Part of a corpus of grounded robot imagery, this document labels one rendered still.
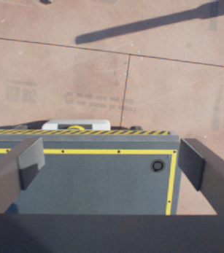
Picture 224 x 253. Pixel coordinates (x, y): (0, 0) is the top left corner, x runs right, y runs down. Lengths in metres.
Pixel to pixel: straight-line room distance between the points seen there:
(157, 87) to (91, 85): 0.28
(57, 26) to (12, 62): 0.24
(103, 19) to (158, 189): 0.66
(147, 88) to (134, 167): 0.39
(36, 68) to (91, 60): 0.23
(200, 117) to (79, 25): 0.65
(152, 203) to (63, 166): 0.30
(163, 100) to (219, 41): 0.32
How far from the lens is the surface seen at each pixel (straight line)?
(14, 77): 0.91
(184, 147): 0.16
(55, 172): 0.58
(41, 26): 0.87
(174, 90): 0.85
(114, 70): 0.81
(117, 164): 0.55
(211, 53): 0.91
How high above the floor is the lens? 0.81
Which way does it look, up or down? 74 degrees down
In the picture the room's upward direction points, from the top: 179 degrees counter-clockwise
